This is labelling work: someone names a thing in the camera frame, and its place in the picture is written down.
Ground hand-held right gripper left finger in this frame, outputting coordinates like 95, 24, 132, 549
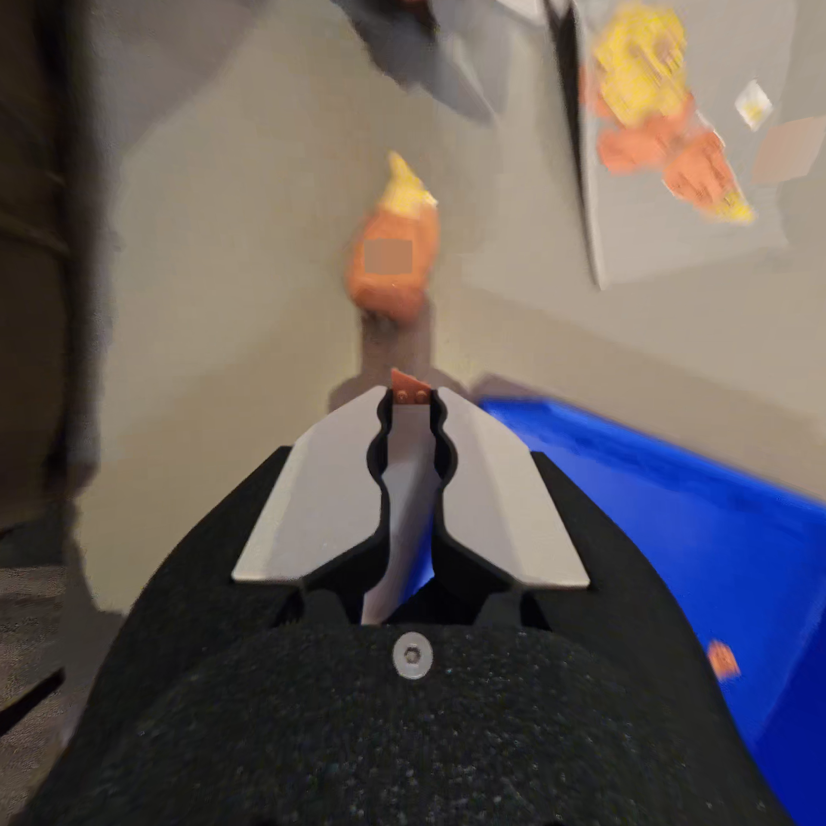
231, 386, 395, 588

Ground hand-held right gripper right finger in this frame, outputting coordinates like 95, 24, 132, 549
429, 386, 592, 590

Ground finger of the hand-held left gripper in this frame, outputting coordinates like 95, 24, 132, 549
345, 0, 501, 125

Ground orange wedge plate brick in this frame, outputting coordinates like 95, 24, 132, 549
706, 639, 742, 681
390, 368, 432, 407

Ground blue plastic bin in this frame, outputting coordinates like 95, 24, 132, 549
481, 394, 826, 826

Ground orange brick claw model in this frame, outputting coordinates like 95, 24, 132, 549
345, 151, 443, 324

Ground grey instruction booklet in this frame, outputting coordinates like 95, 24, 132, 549
555, 0, 798, 291

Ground grey desk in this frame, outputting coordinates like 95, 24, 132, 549
61, 0, 826, 646

